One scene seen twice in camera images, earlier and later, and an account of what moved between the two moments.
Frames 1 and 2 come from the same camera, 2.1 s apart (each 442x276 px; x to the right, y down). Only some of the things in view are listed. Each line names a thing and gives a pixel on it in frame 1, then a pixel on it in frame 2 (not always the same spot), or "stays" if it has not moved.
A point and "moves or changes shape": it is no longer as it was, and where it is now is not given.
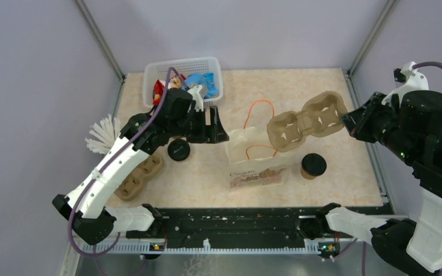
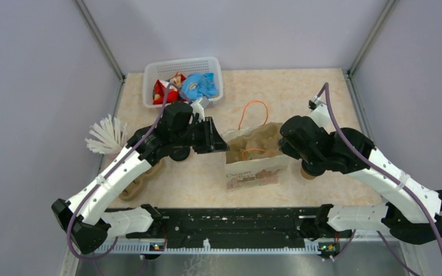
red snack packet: (159, 87) stays
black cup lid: (313, 164) stays
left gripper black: (217, 133) → (213, 141)
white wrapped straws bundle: (104, 135) stays
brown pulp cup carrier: (130, 188) stays
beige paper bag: (254, 161) stays
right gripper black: (352, 120) → (286, 148)
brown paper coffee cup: (307, 176) stays
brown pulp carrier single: (322, 117) moves or changes shape
